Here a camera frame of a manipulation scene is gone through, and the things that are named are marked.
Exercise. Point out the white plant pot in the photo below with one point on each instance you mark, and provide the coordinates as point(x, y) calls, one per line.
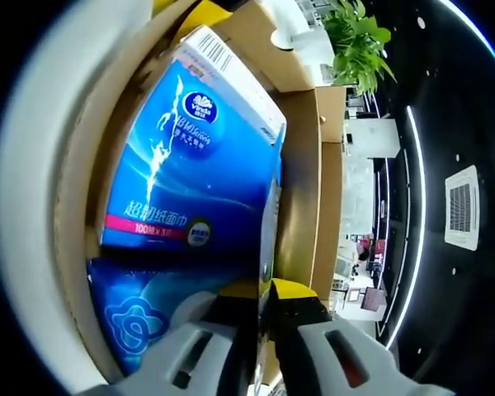
point(309, 45)

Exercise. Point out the light blue soft tissue pack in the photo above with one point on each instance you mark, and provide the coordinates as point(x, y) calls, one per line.
point(128, 297)

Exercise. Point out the green potted plant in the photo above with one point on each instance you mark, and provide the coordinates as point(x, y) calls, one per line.
point(354, 41)

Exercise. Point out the brown cardboard shoe box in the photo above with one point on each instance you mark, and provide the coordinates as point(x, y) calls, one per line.
point(301, 185)

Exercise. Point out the blue tissue box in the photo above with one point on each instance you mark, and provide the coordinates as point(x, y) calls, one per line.
point(198, 165)

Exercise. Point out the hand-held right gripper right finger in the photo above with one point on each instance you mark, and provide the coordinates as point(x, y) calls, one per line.
point(387, 363)

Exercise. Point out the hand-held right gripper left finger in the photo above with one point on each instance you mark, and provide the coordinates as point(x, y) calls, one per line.
point(156, 363)

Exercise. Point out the ceiling air vent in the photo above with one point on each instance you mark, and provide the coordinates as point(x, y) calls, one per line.
point(462, 206)

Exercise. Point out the white ceiling light strip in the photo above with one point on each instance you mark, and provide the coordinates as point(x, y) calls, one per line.
point(421, 198)

